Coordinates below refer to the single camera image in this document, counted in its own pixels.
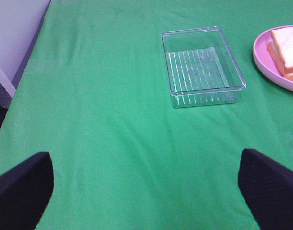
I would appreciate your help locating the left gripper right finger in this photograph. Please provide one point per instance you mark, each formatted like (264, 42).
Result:
(267, 188)

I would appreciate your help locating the clear left plastic tray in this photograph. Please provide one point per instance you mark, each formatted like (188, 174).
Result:
(201, 68)

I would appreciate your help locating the green tablecloth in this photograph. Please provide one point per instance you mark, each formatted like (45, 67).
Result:
(95, 95)

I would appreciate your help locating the pink round plate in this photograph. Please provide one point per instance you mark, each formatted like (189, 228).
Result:
(264, 62)

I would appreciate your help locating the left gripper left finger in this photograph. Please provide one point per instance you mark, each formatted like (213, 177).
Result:
(25, 191)

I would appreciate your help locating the bread slice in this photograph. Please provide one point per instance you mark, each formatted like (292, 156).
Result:
(278, 62)
(283, 40)

